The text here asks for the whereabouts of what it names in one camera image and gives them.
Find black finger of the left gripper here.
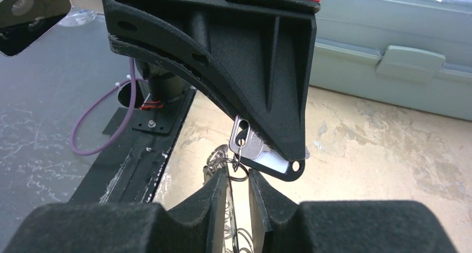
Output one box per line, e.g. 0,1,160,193
102,0,321,161
109,36,306,182

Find large keyring with keys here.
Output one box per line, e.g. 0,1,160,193
203,145,254,252

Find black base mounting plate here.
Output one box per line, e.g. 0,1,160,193
69,88,196,204

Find translucent green plastic storage box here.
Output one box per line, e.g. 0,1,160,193
310,0,471,120

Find clear plastic bottle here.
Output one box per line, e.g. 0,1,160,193
58,6,97,27

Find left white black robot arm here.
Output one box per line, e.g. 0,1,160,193
102,0,321,182

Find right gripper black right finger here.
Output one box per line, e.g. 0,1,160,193
249,169,456,252

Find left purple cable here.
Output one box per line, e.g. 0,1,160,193
69,57,150,157

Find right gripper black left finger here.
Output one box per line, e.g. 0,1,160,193
6,168,228,252

